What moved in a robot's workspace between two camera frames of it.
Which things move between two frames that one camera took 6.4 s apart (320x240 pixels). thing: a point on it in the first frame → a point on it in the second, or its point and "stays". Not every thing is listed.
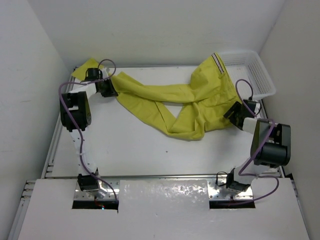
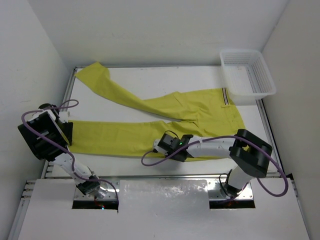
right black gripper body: x=236 y=108 → x=176 y=158
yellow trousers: x=205 y=104 → x=207 y=115
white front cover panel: x=165 y=210 stays
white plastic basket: x=247 y=65 stays
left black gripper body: x=106 y=88 → x=66 y=128
